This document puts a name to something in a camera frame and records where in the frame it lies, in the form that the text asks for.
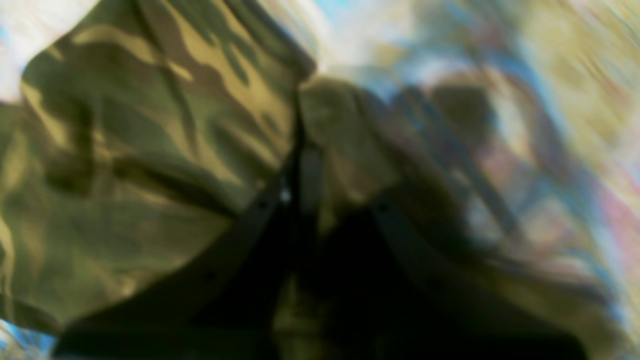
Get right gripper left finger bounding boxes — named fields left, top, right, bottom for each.
left=52, top=149, right=302, bottom=360

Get camouflage T-shirt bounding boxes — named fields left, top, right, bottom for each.
left=0, top=0, right=631, bottom=360

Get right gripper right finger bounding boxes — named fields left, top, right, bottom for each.
left=300, top=145, right=587, bottom=360

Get patterned tile tablecloth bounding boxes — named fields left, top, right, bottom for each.
left=0, top=0, right=640, bottom=360

